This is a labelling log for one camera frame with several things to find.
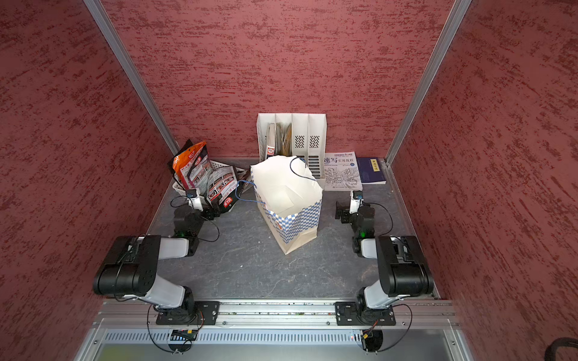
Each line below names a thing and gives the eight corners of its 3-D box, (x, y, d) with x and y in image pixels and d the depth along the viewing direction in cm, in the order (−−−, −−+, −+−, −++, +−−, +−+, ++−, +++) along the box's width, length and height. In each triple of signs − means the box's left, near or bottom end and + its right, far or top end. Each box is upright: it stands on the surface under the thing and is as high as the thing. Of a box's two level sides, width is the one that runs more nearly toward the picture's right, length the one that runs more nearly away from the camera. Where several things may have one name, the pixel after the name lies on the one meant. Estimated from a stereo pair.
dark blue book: (362, 184, 115) (363, 180, 112) (356, 161, 125) (357, 157, 123) (384, 184, 115) (386, 180, 112) (376, 161, 125) (378, 157, 123)
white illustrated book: (324, 190, 111) (325, 187, 108) (321, 155, 127) (321, 151, 125) (362, 190, 111) (363, 187, 109) (353, 155, 127) (355, 151, 125)
